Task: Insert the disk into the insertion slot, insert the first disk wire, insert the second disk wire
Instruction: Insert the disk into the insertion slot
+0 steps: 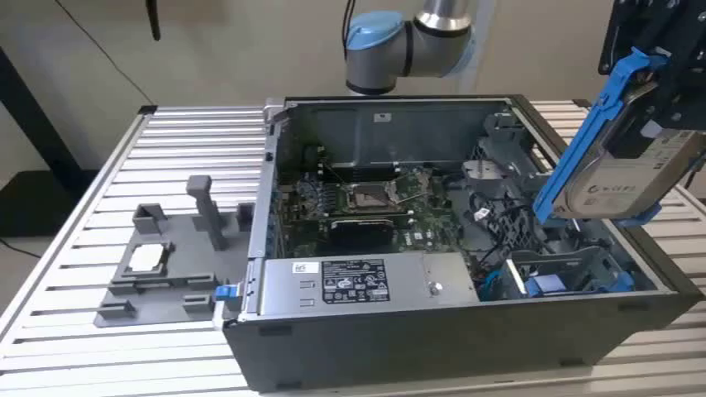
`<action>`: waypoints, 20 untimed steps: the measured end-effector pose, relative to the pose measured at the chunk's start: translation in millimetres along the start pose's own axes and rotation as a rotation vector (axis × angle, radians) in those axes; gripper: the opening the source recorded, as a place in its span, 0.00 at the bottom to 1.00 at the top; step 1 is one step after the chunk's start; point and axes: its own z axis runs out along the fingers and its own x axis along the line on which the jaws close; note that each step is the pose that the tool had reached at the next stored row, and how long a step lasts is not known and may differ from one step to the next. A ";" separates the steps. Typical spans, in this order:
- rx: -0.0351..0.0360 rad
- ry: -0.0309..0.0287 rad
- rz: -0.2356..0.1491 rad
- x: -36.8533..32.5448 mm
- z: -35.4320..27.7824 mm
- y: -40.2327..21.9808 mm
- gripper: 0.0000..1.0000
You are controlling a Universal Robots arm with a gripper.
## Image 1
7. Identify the green motherboard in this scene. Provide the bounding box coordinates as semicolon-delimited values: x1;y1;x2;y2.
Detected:
275;165;475;260

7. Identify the black hanging strap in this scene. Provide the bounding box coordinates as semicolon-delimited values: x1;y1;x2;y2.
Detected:
142;0;162;41

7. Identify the silver CPU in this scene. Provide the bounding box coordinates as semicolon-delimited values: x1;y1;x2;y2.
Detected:
124;243;169;274

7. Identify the black furniture stand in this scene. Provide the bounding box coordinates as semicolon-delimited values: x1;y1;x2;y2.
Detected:
0;45;98;237

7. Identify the black flat wire white label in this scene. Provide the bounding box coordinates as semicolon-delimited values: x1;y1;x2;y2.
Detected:
467;194;499;225

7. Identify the blue flat wire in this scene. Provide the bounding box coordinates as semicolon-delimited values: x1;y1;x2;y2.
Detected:
476;267;504;301

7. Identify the silver power supply with label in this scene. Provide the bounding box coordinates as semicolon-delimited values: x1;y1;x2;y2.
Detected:
257;252;480;319

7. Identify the black perforated plastic bracket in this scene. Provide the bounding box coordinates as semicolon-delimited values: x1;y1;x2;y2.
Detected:
489;198;552;253

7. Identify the black and silver PC case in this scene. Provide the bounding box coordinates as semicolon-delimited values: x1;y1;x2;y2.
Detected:
212;93;706;394

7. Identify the hard disk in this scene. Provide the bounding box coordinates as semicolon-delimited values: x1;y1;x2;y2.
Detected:
533;45;706;228

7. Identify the empty blue disk carrier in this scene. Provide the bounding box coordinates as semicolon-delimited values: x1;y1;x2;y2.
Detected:
523;275;567;297

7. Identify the grey metal disk bay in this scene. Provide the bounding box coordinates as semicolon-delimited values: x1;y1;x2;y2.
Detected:
504;243;644;301

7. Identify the grey parts rack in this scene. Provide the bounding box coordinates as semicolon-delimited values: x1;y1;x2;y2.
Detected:
93;175;260;330

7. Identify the grey plastic bracket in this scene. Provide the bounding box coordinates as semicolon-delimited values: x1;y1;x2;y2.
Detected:
460;112;556;195

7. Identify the CPU socket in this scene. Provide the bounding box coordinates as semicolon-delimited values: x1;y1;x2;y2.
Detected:
340;180;409;214

